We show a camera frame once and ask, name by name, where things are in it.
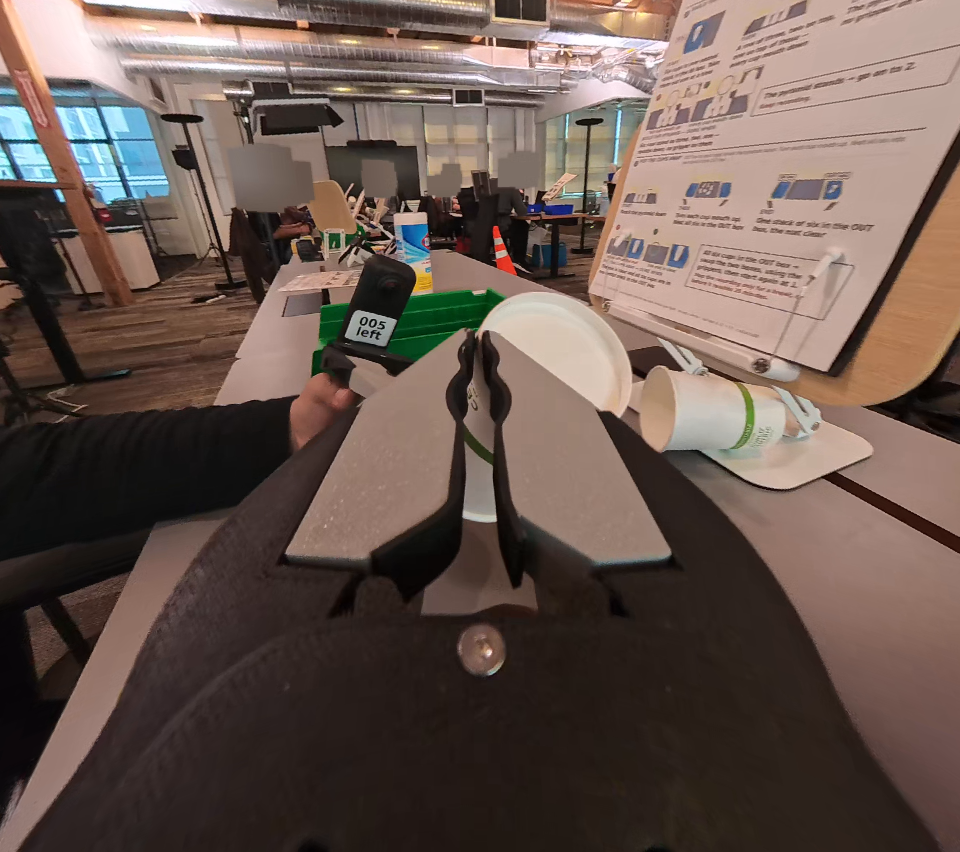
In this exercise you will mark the person's left hand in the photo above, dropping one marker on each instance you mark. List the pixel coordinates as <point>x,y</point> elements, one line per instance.
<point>319,405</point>

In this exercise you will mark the wooden support post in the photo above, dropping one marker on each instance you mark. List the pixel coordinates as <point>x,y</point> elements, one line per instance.
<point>67,176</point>

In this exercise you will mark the white paper cup green band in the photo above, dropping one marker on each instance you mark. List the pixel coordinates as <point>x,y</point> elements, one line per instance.
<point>697,417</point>
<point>555,342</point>

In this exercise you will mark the black studio light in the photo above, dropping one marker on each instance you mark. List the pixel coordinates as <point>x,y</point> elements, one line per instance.
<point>296,116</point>

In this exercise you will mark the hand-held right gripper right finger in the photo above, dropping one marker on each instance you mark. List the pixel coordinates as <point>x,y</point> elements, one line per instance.
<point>581,484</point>

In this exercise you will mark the person's left forearm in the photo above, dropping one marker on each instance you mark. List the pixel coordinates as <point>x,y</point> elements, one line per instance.
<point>150,477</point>

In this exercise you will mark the disinfectant wipes canister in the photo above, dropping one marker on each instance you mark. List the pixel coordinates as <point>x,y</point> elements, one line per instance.
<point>412,251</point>

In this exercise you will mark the green plastic bin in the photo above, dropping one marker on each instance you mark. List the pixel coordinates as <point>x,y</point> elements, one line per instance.
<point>442,319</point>

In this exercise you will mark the black floor lamp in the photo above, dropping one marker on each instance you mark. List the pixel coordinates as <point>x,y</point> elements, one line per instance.
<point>182,117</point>
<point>589,121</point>

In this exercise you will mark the orange traffic cone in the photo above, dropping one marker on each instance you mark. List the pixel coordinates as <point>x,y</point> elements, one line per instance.
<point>504,255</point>

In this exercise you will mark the plain wooden board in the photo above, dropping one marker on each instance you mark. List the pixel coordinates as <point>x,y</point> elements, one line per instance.
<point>330,206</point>

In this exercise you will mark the printed instruction sheet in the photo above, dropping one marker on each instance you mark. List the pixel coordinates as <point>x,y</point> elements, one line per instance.
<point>787,116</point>

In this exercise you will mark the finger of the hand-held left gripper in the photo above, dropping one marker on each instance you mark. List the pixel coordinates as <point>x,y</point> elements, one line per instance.
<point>369,383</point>

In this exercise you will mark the black monitor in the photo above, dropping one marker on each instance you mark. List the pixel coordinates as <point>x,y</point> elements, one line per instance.
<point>337,161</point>

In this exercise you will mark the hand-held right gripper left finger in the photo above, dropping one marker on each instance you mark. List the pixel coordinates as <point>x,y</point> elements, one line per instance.
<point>375,484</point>

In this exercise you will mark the silver ventilation duct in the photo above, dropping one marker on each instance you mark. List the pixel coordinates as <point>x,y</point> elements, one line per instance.
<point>337,4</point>

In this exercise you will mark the printed paper sheet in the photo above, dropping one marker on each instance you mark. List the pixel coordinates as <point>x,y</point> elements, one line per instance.
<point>322,282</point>

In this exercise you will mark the white sheet holder bar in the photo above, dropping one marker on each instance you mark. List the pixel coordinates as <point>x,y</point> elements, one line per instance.
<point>705,342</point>

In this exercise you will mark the white hand tool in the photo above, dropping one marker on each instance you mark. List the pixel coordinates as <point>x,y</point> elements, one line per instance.
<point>367,244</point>

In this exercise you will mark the brown jacket on rack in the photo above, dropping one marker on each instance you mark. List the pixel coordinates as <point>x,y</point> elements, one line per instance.
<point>244,244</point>

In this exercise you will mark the wooden display board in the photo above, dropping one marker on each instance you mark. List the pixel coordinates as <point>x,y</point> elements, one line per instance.
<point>900,357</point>

